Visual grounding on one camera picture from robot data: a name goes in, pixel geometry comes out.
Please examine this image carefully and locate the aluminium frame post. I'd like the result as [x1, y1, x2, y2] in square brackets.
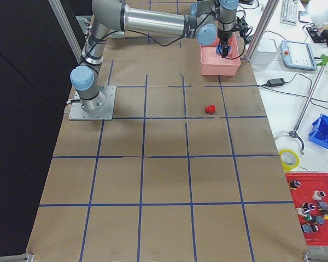
[245, 0, 279, 62]

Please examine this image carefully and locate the green handled grabber tool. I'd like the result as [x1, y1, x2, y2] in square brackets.
[275, 53, 328, 156]

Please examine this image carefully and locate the yellow tape roll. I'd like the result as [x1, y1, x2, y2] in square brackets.
[279, 149, 300, 172]

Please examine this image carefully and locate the brown paper table cover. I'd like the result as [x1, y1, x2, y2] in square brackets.
[27, 33, 307, 261]

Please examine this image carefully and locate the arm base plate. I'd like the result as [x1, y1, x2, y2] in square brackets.
[68, 86, 117, 121]

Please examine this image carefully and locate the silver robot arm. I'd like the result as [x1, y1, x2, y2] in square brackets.
[70, 1, 238, 114]

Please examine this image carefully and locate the teach pendant tablet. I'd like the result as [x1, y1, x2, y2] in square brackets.
[280, 40, 317, 71]

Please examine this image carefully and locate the black power adapter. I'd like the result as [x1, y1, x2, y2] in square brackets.
[266, 78, 286, 87]

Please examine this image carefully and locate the white square box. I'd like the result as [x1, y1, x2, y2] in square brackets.
[251, 38, 278, 65]

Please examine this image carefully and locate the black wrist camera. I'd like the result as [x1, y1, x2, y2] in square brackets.
[234, 17, 249, 38]

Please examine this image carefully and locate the blue plastic bin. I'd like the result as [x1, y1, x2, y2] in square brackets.
[308, 114, 328, 149]

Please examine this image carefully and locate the red toy block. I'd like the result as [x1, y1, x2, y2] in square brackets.
[204, 105, 216, 114]

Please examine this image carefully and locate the white keyboard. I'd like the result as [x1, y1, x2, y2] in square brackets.
[280, 0, 300, 26]

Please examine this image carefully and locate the pink plastic box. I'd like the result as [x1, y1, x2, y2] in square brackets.
[200, 34, 241, 76]

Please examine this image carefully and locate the blue toy block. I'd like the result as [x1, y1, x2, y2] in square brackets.
[216, 44, 231, 56]

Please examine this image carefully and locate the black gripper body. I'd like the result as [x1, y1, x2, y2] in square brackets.
[218, 27, 233, 45]

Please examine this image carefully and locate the red tray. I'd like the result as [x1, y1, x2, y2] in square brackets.
[286, 172, 328, 246]

